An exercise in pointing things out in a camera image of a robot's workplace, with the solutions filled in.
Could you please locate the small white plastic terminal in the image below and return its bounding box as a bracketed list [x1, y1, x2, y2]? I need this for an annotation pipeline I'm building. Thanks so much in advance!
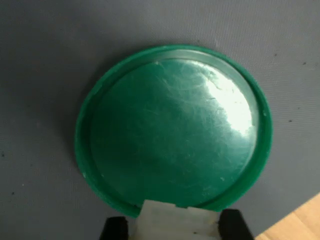
[129, 199, 223, 240]

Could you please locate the round green lid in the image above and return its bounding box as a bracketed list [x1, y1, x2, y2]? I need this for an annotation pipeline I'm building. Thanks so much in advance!
[74, 44, 273, 219]

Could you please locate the dark grey mat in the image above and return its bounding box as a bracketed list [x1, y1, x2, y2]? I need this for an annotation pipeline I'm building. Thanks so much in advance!
[0, 0, 320, 240]

